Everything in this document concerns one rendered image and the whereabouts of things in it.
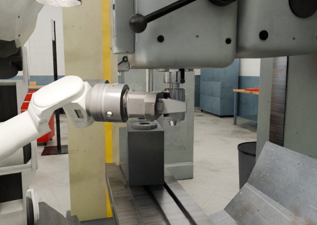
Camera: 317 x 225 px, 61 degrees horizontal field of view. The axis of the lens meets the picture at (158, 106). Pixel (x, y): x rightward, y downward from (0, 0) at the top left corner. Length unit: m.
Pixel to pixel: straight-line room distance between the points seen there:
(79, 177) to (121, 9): 2.01
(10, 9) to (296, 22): 0.66
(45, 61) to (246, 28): 9.23
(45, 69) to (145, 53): 9.18
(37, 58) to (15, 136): 9.06
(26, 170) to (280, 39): 0.99
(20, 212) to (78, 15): 1.53
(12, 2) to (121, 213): 0.61
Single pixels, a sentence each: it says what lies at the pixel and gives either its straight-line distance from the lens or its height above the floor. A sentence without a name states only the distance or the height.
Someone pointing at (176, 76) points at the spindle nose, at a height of 1.29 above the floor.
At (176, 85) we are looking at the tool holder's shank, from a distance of 0.58.
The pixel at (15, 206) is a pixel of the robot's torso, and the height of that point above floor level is 0.76.
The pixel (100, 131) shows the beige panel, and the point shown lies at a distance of 2.34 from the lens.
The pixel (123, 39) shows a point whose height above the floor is 1.37.
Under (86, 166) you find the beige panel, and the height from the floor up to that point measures 0.51.
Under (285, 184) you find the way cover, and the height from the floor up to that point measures 1.00.
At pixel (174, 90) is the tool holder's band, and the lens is 0.57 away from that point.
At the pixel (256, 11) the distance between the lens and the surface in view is 0.55.
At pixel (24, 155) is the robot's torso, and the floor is 0.99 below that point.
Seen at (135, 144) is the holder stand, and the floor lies 1.07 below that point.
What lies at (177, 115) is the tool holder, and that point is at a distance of 0.58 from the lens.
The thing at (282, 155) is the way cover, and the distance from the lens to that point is 0.87.
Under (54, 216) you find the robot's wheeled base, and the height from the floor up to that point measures 0.57.
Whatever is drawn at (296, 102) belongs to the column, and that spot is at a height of 1.22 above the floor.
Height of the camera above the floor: 1.30
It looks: 7 degrees down
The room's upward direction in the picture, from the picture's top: straight up
